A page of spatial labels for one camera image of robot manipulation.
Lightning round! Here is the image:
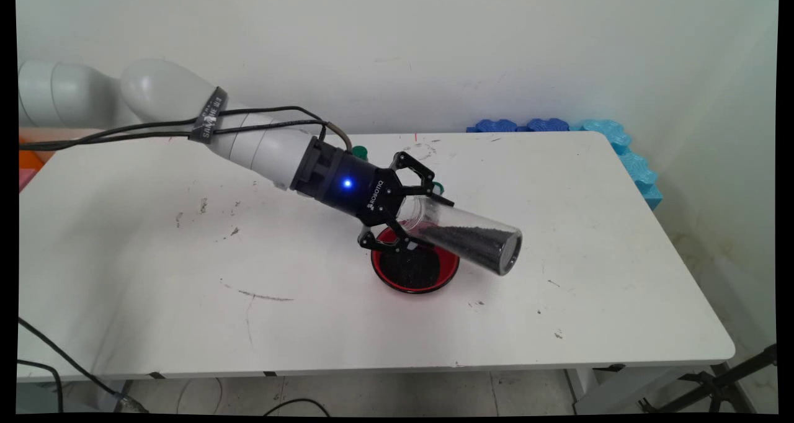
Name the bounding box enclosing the orange block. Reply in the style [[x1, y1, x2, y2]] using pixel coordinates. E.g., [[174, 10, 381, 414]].
[[19, 150, 53, 171]]

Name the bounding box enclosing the clear plastic jar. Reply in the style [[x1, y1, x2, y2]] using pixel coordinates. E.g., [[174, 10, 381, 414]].
[[397, 194, 523, 277]]

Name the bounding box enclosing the black looped floor cable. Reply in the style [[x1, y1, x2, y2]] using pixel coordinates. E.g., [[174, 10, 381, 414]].
[[264, 398, 329, 417]]

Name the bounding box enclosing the black camera cable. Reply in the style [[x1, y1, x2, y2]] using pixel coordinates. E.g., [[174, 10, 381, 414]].
[[17, 105, 329, 148]]

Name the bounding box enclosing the red bowl with black seeds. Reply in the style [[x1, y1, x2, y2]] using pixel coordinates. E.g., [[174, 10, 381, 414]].
[[371, 225, 461, 295]]

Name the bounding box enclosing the light blue foam mat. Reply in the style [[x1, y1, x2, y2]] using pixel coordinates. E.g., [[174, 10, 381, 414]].
[[571, 119, 663, 212]]

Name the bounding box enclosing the black tripod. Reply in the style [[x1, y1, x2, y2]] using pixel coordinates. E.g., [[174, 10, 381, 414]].
[[639, 344, 777, 414]]

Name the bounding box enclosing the black velcro strap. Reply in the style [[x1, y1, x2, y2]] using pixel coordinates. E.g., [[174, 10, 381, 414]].
[[189, 86, 230, 144]]

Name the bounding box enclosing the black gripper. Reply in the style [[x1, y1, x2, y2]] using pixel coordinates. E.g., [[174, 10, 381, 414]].
[[290, 136, 455, 254]]

